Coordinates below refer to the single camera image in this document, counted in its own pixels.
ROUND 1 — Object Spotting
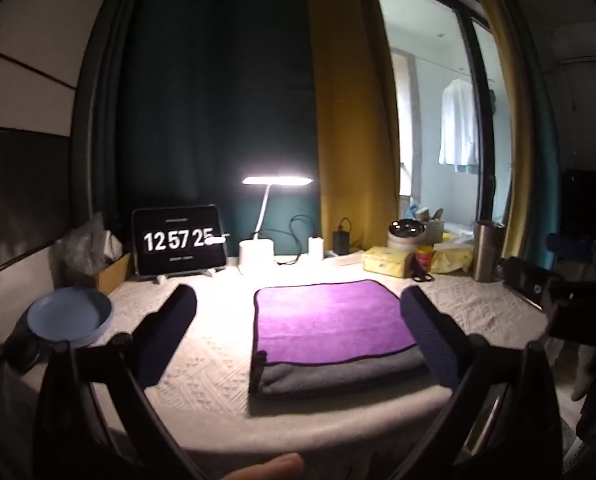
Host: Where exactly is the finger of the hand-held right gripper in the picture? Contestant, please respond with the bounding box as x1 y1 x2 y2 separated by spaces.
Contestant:
499 256 559 306

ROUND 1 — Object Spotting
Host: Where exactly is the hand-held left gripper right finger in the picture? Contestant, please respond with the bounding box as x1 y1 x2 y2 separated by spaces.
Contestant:
400 286 565 480

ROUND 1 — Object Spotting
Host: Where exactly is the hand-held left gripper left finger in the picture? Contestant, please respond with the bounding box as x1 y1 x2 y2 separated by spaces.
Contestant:
32 284 209 480

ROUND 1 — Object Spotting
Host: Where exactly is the grey towel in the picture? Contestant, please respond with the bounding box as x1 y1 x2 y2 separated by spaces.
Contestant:
249 346 435 401

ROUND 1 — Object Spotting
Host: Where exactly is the purple towel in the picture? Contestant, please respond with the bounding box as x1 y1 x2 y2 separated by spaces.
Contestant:
254 280 419 365

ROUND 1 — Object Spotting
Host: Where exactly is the person's left hand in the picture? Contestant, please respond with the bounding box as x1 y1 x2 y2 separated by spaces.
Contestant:
217 452 306 480

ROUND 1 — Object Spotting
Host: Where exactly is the steel tumbler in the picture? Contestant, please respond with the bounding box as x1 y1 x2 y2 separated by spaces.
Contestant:
472 220 507 283

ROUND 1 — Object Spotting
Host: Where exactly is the white tablet stand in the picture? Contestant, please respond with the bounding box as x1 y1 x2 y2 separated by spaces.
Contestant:
155 266 217 285

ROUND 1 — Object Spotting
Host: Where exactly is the white patterned tablecloth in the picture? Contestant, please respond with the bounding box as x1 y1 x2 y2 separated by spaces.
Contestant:
22 257 554 476

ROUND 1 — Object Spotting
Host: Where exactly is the yellow packet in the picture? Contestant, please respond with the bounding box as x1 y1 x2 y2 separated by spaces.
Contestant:
430 244 475 275

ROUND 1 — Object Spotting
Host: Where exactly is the cardboard box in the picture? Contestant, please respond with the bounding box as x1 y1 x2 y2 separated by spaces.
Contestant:
96 252 131 297

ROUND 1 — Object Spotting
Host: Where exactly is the black tablet with clock display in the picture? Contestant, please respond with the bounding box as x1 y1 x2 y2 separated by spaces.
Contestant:
132 204 227 277

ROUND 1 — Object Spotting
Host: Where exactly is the yellow tissue box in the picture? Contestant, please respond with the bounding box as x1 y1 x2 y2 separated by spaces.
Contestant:
362 246 415 279

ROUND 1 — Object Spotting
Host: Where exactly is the blue plate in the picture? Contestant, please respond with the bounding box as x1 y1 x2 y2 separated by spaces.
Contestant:
26 287 114 348

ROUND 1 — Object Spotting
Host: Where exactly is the teal curtain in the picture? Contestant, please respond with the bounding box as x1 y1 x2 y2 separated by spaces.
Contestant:
515 60 564 271

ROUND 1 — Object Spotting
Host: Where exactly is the metal bowl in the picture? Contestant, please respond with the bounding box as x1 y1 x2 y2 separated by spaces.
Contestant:
387 219 427 252

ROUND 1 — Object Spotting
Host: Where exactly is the white desk lamp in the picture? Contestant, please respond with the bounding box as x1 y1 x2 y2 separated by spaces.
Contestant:
239 174 313 276

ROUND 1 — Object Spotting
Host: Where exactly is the yellow curtain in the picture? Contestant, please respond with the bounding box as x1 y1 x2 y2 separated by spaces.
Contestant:
303 0 403 258
460 0 536 260

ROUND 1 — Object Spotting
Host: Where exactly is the white hanging shirt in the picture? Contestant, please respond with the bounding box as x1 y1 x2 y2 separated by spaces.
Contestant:
438 79 481 173

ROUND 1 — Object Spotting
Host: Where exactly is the dark green curtain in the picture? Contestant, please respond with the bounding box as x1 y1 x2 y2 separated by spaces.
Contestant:
78 0 323 261

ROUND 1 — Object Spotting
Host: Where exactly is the white air conditioner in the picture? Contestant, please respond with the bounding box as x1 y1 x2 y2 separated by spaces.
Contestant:
550 22 596 65

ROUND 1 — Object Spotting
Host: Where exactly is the black cable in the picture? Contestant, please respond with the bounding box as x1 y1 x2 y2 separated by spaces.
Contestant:
274 215 319 266

